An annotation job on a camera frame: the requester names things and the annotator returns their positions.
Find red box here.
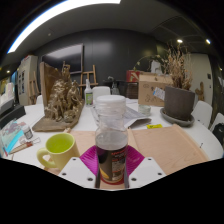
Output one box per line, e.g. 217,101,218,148
125,69,142,83

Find grey newspaper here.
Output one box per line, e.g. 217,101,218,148
90,104,153,129

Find black box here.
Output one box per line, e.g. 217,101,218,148
0,96,27,129

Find wooden paintbrush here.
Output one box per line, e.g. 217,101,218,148
9,137,42,155

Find small white cup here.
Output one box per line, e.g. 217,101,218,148
137,104,152,117

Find recessed ceiling spotlights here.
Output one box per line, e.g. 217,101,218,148
4,37,212,74

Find small glass jar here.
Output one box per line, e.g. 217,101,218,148
22,125,34,140

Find golden figure sculpture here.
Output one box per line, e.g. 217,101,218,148
32,60,86,133

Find colourful printed sheets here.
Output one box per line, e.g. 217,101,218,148
0,119,29,158

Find grey glass bottle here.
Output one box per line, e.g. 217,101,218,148
111,82,121,96

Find grey pot with dried plant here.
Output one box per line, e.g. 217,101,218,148
163,43,197,122

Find white shelf cabinet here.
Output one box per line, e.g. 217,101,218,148
17,54,39,107

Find black backpack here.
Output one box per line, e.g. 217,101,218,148
212,122,224,148

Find wooden easel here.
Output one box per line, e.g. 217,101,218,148
29,70,41,101
79,64,99,98

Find beige canvas mat, wooden strips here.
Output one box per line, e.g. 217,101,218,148
43,123,210,189

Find lime green mug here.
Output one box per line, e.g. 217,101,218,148
36,132,81,171

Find clear drink bottle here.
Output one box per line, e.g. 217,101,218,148
94,94,130,185

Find grey plant saucer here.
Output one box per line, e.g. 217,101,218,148
159,107,196,128

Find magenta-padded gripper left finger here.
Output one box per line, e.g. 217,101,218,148
58,144,102,189

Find wooden wall figure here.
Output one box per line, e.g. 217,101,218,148
194,81,206,102

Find small yellow tag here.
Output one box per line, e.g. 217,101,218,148
146,123,163,130

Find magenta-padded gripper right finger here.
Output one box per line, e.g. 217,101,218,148
123,145,167,189

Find black wall screen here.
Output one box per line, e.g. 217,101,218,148
41,43,84,75

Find white ceiling light panel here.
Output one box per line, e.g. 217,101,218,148
7,0,122,54

